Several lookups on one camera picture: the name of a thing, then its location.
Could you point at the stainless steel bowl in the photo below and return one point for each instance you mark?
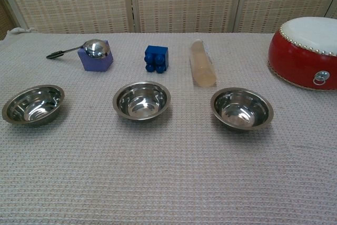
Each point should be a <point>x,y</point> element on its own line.
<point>33,109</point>
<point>241,111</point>
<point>141,105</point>

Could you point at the blue toy building brick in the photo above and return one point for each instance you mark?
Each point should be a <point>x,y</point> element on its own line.
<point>155,52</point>

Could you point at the clear plastic bottle pale liquid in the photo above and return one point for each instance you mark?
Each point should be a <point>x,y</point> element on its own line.
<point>202,64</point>

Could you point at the beige woven tablecloth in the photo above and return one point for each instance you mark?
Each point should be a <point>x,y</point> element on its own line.
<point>158,169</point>

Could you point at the purple hexagonal block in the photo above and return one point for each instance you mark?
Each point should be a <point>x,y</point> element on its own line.
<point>94,64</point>

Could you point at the red drum with white skin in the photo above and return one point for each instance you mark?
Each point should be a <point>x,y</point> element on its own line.
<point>297,64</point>

